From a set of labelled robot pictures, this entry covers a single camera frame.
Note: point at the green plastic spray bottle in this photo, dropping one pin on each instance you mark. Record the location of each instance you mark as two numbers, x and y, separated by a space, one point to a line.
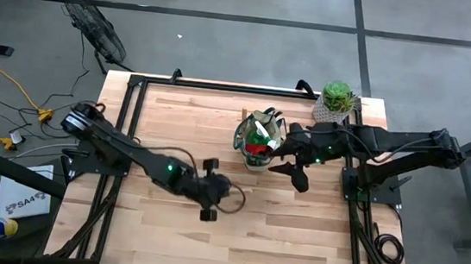
256 138

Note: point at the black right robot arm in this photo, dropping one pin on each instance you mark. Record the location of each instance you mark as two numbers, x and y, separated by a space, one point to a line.
390 140

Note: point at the beige gardening bag green trim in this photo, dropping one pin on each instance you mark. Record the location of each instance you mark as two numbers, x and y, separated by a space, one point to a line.
256 164

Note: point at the black floor fan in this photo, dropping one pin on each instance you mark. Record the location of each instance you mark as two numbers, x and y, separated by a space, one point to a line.
96 27

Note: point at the yellow white blue object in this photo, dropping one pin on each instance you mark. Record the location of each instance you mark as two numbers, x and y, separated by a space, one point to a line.
9 227

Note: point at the black aluminium table frame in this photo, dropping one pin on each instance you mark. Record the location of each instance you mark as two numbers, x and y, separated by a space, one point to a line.
222 87

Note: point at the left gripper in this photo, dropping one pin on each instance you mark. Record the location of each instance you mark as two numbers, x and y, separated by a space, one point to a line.
212 190

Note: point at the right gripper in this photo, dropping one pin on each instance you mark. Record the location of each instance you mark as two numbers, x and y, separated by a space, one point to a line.
316 148

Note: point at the succulent in white patterned pot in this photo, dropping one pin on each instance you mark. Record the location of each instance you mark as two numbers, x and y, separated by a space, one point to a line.
336 96

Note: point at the white printed cardboard box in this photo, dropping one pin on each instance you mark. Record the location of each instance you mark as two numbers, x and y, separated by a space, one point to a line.
25 203

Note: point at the red gardening gloves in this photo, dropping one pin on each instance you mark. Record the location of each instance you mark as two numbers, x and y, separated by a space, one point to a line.
257 149

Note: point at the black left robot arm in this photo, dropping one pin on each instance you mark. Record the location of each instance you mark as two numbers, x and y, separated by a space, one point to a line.
130 150

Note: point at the white power adapter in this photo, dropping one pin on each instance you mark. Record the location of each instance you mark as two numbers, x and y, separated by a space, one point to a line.
17 138

